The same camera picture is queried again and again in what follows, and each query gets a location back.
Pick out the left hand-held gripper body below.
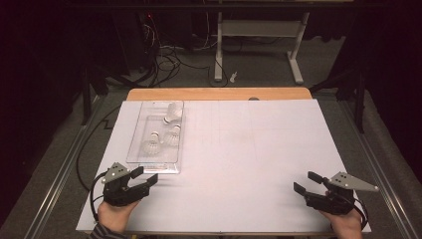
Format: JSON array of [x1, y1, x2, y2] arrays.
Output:
[[101, 161, 151, 208]]

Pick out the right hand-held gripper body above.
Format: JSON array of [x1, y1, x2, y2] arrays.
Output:
[[303, 170, 380, 215]]

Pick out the clear plastic tray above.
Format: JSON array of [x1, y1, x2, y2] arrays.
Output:
[[125, 100, 185, 175]]

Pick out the white shuttlecock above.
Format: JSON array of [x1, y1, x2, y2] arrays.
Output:
[[141, 130, 164, 155], [162, 102, 184, 125], [162, 123, 182, 147]]

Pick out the person's left hand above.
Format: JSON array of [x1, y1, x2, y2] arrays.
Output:
[[97, 199, 140, 235]]

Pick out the person's right hand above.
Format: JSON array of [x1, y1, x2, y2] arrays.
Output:
[[318, 207, 363, 239]]

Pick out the black tripod stand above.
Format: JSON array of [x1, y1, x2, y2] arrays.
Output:
[[80, 64, 111, 126], [310, 65, 366, 134]]

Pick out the dark equipment box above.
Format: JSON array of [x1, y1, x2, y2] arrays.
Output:
[[110, 10, 159, 76]]

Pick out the dark curtain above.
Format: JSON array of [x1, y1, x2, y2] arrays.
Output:
[[0, 4, 86, 228], [344, 0, 422, 185]]

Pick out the left hand-held gripper cable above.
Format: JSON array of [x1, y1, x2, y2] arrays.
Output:
[[90, 171, 109, 223]]

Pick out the hand-held gripper cable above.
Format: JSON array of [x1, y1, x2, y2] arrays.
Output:
[[90, 171, 109, 223], [349, 195, 369, 231]]

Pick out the right hand-held gripper cable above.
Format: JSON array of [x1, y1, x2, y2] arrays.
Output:
[[349, 195, 369, 231]]

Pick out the metal floor rail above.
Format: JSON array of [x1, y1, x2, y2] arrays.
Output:
[[337, 99, 420, 239], [23, 95, 107, 239]]

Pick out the black floor cable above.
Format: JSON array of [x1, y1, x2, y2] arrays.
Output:
[[75, 104, 122, 193]]

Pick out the tangle of floor cables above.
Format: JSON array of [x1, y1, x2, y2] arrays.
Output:
[[141, 13, 231, 90]]

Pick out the white metal stand frame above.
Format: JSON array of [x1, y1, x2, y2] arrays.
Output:
[[213, 11, 312, 86]]

